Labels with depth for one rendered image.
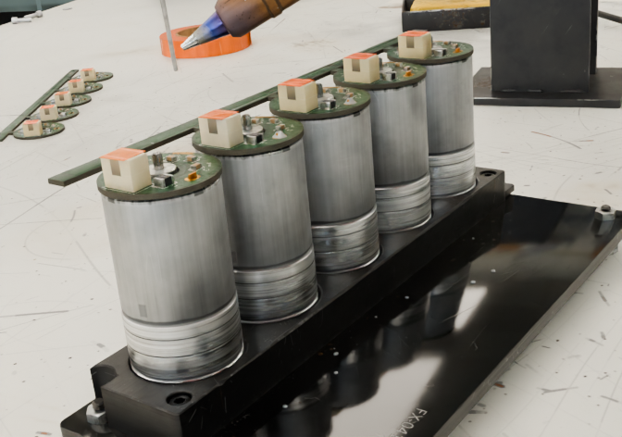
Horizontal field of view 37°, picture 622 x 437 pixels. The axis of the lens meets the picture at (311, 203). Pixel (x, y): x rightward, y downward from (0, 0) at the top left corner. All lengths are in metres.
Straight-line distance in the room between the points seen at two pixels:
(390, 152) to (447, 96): 0.03
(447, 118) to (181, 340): 0.11
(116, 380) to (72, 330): 0.07
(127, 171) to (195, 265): 0.02
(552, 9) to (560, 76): 0.03
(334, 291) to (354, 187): 0.03
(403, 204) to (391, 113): 0.03
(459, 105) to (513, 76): 0.18
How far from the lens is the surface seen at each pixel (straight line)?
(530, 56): 0.44
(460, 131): 0.27
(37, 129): 0.46
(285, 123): 0.21
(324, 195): 0.22
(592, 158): 0.37
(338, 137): 0.22
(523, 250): 0.26
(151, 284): 0.18
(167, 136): 0.21
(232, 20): 0.17
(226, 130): 0.19
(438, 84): 0.26
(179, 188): 0.18
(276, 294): 0.21
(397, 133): 0.24
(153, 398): 0.19
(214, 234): 0.18
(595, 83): 0.46
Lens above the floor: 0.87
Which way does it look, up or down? 21 degrees down
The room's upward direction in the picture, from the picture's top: 5 degrees counter-clockwise
